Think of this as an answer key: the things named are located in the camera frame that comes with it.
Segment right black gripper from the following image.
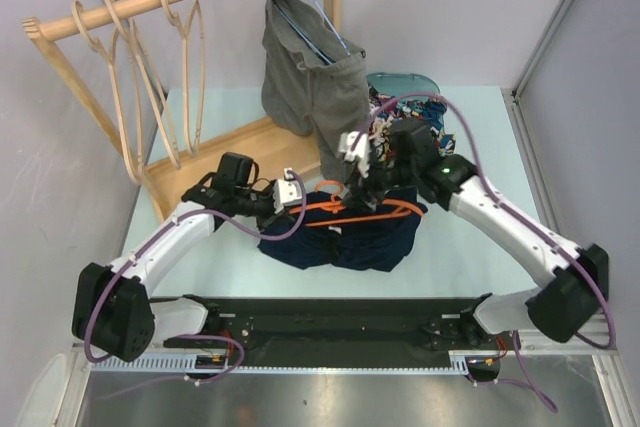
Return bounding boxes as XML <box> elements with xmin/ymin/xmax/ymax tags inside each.
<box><xmin>342</xmin><ymin>148</ymin><xmax>419</xmax><ymax>212</ymax></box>

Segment orange plastic hanger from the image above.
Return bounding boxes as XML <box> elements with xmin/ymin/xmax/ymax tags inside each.
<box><xmin>289</xmin><ymin>180</ymin><xmax>428</xmax><ymax>227</ymax></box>

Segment navy blue shorts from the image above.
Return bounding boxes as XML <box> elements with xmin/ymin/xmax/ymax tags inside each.
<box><xmin>258</xmin><ymin>188</ymin><xmax>428</xmax><ymax>272</ymax></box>

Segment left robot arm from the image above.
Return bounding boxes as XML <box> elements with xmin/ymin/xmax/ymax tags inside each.
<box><xmin>72</xmin><ymin>153</ymin><xmax>306</xmax><ymax>363</ymax></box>

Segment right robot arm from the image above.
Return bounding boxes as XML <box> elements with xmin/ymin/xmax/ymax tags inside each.
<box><xmin>338</xmin><ymin>119</ymin><xmax>609</xmax><ymax>348</ymax></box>

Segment wooden hanger right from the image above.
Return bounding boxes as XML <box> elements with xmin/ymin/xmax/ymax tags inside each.
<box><xmin>158</xmin><ymin>0</ymin><xmax>207</xmax><ymax>156</ymax></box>

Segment wooden hanger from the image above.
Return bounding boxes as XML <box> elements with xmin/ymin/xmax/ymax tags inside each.
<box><xmin>104</xmin><ymin>0</ymin><xmax>181</xmax><ymax>169</ymax></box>
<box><xmin>71</xmin><ymin>0</ymin><xmax>144</xmax><ymax>185</ymax></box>
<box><xmin>158</xmin><ymin>0</ymin><xmax>207</xmax><ymax>156</ymax></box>

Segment grey shorts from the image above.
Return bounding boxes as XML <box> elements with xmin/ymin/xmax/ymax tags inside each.
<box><xmin>261</xmin><ymin>0</ymin><xmax>369</xmax><ymax>182</ymax></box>

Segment wooden hanger far left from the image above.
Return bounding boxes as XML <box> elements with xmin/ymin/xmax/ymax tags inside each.
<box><xmin>71</xmin><ymin>0</ymin><xmax>144</xmax><ymax>185</ymax></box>

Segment wooden hanger middle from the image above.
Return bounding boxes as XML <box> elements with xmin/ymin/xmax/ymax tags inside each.
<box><xmin>104</xmin><ymin>0</ymin><xmax>181</xmax><ymax>169</ymax></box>

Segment wooden clothes rack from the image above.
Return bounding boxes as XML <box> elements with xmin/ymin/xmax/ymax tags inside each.
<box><xmin>22</xmin><ymin>0</ymin><xmax>341</xmax><ymax>219</ymax></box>

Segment teal plastic basket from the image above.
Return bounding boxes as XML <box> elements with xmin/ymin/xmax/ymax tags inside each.
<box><xmin>361</xmin><ymin>72</ymin><xmax>440</xmax><ymax>128</ymax></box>

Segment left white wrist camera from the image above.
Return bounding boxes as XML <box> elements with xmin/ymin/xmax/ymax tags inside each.
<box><xmin>273</xmin><ymin>168</ymin><xmax>305</xmax><ymax>214</ymax></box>

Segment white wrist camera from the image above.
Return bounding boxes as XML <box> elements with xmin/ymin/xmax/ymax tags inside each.
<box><xmin>273</xmin><ymin>168</ymin><xmax>305</xmax><ymax>214</ymax></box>
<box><xmin>338</xmin><ymin>131</ymin><xmax>370</xmax><ymax>178</ymax></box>

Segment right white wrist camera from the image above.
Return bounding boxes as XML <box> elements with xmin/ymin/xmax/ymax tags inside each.
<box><xmin>338</xmin><ymin>131</ymin><xmax>370</xmax><ymax>178</ymax></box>

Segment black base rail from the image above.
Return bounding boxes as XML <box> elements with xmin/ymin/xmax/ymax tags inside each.
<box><xmin>162</xmin><ymin>298</ymin><xmax>513</xmax><ymax>370</ymax></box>

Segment white slotted cable duct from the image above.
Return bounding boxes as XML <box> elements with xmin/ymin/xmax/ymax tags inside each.
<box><xmin>93</xmin><ymin>352</ymin><xmax>231</xmax><ymax>374</ymax></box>

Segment blue wire hanger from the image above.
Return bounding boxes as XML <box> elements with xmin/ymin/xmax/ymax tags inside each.
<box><xmin>273</xmin><ymin>0</ymin><xmax>366</xmax><ymax>65</ymax></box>

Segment aluminium frame extrusion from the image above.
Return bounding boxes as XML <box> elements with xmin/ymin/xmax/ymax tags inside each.
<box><xmin>519</xmin><ymin>88</ymin><xmax>627</xmax><ymax>340</ymax></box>

